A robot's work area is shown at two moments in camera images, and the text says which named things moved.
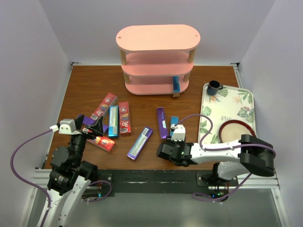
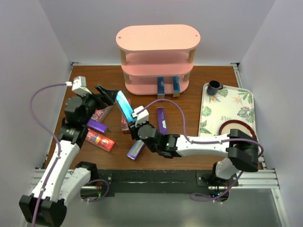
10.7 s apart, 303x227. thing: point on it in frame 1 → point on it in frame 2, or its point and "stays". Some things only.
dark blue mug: x=213 y=87 stays
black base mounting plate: x=168 y=181 stays
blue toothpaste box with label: x=113 y=121 → x=126 y=108
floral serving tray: x=229 y=103 stays
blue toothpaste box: x=174 y=120 → x=160 y=87
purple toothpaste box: x=162 y=122 stays
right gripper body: x=177 y=144 → x=134 y=128
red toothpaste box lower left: x=102 y=142 stays
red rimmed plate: x=232 y=131 stays
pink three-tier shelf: x=150 y=55 stays
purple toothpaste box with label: x=140 y=143 stays
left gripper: x=97 y=128 → x=108 y=95
